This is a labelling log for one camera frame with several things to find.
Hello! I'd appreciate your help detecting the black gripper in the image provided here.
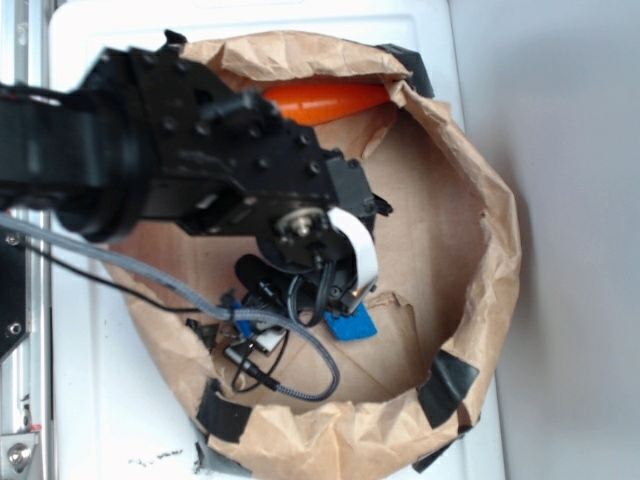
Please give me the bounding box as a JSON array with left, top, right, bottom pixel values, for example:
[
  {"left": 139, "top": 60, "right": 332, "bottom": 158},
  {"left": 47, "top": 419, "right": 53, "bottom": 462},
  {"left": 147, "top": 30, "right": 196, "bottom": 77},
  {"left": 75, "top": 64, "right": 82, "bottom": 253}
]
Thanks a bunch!
[{"left": 234, "top": 207, "right": 378, "bottom": 316}]

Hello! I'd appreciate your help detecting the blue sponge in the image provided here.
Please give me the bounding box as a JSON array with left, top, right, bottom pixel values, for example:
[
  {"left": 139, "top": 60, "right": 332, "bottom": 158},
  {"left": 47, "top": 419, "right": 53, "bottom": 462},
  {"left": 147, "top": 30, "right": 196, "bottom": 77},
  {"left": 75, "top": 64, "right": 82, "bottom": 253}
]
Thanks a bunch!
[{"left": 324, "top": 304, "right": 378, "bottom": 342}]

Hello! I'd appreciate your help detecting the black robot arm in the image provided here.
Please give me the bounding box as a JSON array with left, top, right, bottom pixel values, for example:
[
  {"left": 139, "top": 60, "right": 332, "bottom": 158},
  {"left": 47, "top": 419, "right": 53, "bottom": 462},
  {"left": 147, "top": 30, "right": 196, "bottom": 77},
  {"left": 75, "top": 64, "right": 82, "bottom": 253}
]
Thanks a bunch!
[{"left": 1, "top": 46, "right": 391, "bottom": 315}]

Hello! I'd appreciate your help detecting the brown paper bag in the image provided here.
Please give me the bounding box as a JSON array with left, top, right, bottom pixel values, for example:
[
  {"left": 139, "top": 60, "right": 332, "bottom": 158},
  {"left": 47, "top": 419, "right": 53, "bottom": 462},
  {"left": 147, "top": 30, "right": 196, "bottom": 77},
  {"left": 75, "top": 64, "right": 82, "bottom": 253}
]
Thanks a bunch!
[{"left": 128, "top": 31, "right": 521, "bottom": 479}]

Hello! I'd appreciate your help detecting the orange toy carrot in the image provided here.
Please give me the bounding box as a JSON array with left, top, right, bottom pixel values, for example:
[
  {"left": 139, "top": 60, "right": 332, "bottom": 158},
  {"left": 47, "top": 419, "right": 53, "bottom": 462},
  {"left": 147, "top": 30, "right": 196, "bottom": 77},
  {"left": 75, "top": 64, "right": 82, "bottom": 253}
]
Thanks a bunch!
[{"left": 264, "top": 83, "right": 390, "bottom": 126}]

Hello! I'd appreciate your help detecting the black tape piece right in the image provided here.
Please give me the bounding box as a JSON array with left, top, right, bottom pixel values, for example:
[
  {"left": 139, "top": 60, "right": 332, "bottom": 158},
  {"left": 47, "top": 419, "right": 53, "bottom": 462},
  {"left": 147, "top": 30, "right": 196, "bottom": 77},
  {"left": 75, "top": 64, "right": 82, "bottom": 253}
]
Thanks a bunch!
[{"left": 417, "top": 350, "right": 480, "bottom": 429}]

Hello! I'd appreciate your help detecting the black tape piece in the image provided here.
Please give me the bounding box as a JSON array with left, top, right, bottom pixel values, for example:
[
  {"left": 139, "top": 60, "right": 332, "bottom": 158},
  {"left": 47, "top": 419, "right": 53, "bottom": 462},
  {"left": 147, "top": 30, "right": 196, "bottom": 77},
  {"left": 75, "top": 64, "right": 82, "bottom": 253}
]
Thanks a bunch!
[
  {"left": 196, "top": 379, "right": 253, "bottom": 443},
  {"left": 417, "top": 350, "right": 480, "bottom": 429}
]

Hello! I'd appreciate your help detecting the black tape piece left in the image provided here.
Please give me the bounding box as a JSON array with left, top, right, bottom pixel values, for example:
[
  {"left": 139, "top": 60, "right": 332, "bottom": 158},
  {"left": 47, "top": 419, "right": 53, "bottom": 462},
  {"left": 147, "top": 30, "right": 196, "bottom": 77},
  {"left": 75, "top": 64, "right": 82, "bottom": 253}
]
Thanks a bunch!
[{"left": 196, "top": 379, "right": 253, "bottom": 443}]

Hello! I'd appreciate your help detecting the grey braided cable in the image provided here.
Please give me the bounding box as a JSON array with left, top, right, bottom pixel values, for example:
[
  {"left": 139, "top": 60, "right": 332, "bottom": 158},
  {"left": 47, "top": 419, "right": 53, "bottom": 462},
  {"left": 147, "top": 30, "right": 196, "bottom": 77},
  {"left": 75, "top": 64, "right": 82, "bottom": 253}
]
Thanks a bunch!
[{"left": 0, "top": 213, "right": 342, "bottom": 403}]

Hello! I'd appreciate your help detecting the thin black cable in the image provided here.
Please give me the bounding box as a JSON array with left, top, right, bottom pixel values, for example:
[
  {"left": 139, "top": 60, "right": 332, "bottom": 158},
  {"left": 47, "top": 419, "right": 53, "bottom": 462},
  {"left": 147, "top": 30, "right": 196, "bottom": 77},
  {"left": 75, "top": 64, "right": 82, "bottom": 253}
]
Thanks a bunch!
[{"left": 19, "top": 239, "right": 221, "bottom": 315}]

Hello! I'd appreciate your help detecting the aluminium frame rail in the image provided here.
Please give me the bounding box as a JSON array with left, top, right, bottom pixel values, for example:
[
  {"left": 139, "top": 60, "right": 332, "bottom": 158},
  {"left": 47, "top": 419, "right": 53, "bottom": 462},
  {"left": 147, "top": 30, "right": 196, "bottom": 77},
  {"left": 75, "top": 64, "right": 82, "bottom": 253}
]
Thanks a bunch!
[{"left": 1, "top": 1, "right": 57, "bottom": 479}]

